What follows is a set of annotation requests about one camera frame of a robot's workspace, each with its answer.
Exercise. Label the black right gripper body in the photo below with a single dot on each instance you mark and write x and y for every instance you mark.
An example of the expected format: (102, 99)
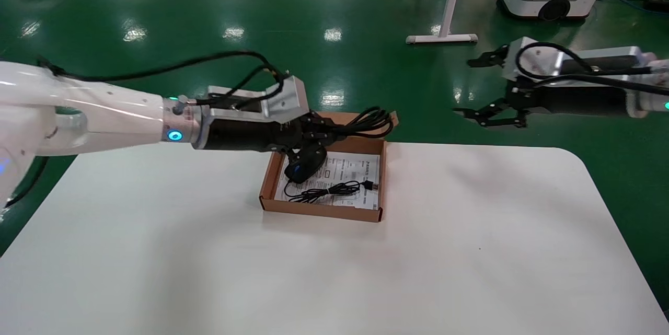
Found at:
(575, 101)

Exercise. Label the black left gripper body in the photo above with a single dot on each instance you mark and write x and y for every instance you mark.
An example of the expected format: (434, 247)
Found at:
(245, 135)

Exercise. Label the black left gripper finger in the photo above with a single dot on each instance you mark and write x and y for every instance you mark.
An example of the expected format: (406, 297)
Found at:
(326, 127)
(313, 146)

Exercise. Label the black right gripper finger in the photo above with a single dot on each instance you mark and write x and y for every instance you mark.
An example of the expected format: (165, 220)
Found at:
(502, 113)
(491, 58)

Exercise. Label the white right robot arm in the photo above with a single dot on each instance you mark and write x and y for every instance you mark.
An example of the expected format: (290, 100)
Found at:
(650, 105)

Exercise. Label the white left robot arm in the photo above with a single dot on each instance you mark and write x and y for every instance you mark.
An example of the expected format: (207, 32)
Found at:
(78, 110)

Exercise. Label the brown cardboard box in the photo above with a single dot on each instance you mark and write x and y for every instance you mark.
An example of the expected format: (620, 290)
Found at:
(324, 210)

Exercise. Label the printed white paper sheet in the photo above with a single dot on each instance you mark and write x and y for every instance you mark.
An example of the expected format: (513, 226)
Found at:
(360, 168)

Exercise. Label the white metal stand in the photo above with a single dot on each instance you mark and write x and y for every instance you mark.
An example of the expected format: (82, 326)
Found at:
(452, 0)

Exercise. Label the black power adapter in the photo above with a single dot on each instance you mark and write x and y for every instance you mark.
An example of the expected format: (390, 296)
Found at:
(658, 4)

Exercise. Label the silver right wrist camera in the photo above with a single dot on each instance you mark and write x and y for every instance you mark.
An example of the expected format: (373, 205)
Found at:
(543, 60)

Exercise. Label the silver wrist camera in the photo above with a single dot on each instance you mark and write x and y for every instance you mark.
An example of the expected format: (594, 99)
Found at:
(285, 97)
(543, 60)

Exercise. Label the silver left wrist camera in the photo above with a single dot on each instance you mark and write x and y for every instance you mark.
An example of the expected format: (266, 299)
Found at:
(285, 97)

